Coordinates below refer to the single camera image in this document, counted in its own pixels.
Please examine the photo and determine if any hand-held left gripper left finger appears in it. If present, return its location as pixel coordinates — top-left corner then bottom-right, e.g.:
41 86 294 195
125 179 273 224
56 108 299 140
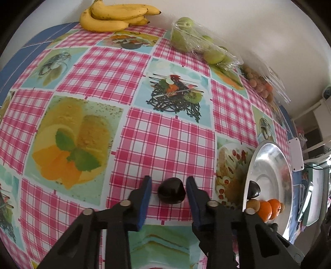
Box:
39 175 153 269

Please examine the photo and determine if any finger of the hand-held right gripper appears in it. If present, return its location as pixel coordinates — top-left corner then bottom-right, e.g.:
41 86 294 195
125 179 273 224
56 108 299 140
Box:
268 222 306 265

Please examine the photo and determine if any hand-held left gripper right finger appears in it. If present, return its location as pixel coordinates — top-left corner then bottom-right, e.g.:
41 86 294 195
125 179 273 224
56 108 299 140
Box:
186 176 302 269

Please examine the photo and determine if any dark plum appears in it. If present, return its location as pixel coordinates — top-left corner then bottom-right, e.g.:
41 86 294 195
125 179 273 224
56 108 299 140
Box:
248 181 261 200
158 178 187 205

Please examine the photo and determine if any orange mandarin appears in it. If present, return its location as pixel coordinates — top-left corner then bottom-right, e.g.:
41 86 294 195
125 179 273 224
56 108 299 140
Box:
267 199 282 215
257 200 272 222

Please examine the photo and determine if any round metal bowl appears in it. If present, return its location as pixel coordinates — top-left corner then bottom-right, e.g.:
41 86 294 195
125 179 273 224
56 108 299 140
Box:
242 141 293 240

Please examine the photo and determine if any clear pack of green fruits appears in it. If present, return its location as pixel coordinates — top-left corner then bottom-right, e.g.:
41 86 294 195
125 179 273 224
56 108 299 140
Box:
170 17 243 71

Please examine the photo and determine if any grey phone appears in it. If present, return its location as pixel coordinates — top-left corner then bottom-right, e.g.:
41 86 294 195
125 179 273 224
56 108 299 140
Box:
297 181 314 223

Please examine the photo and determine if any pink plaid fruit-print tablecloth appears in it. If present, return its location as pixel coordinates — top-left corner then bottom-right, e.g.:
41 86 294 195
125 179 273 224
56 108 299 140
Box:
0 26 293 269

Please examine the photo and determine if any white plastic box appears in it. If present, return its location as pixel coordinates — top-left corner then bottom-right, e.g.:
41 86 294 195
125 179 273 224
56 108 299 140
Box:
288 138 305 172

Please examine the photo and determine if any clear plastic box of longans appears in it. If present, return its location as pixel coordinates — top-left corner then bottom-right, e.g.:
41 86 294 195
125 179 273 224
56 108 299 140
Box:
239 63 291 104

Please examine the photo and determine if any white shelf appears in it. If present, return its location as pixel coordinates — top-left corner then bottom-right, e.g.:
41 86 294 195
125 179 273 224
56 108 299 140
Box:
291 100 331 161

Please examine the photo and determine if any yellow banana bunch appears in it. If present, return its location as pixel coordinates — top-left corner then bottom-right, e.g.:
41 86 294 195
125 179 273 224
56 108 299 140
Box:
79 0 161 33

